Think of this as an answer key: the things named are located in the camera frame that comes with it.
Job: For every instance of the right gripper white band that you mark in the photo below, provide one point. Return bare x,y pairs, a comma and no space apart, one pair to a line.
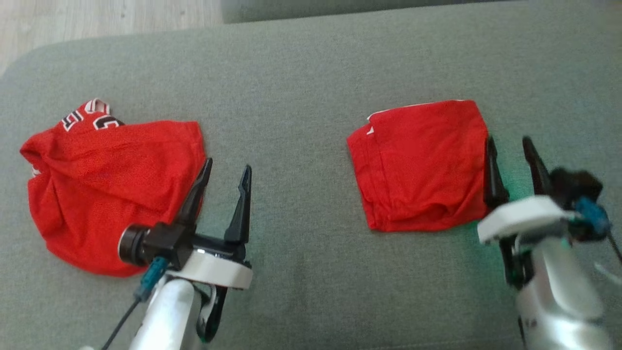
520,216

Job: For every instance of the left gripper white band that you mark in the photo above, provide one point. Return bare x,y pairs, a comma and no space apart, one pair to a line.
214,270

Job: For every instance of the plain red garment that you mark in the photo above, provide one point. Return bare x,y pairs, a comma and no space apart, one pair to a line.
423,165

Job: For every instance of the red basketball jersey number 23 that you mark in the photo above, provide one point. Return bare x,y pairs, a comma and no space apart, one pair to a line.
97,184

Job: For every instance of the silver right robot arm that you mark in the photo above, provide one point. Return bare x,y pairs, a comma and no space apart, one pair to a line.
559,291

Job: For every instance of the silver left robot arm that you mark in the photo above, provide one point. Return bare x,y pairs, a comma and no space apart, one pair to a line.
170,316

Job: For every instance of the large grey fabric sofa seat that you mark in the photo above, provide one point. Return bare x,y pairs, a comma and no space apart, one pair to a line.
301,121

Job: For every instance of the grey sofa back cushion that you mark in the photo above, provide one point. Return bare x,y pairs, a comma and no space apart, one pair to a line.
316,9

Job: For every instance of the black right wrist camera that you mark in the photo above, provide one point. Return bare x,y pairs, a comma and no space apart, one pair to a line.
573,184

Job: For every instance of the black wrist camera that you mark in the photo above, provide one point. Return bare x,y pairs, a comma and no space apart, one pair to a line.
155,240
573,184

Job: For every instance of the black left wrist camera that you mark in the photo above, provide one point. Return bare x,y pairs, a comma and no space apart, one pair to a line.
155,240

